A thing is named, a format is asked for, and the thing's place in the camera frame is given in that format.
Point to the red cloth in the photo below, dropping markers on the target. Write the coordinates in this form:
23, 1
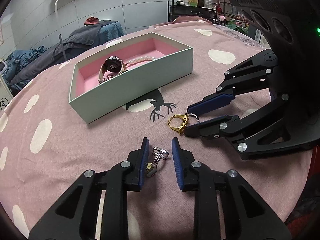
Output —
91, 21

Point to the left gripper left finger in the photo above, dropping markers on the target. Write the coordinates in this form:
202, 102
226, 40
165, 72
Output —
75, 214

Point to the blue massage bed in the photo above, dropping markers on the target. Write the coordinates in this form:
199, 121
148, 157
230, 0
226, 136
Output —
65, 47

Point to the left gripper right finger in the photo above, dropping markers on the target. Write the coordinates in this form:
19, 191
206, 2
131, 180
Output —
245, 214

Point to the white box pink lining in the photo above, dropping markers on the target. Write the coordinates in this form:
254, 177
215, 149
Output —
155, 61

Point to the rose gold watch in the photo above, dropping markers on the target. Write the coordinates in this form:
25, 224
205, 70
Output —
112, 64

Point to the black trolley rack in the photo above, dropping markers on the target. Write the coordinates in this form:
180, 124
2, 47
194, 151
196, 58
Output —
175, 10

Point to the pink polka dot bedspread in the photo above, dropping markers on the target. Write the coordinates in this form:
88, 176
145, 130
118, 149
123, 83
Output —
46, 146

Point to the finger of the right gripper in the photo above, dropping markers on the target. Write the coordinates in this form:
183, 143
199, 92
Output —
210, 103
211, 128

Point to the dark grey towel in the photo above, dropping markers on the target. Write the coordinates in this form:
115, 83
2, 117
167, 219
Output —
70, 45

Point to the white beauty machine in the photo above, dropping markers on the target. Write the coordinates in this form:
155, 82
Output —
5, 94

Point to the blue crumpled blanket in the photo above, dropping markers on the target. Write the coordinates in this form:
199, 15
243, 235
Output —
19, 59

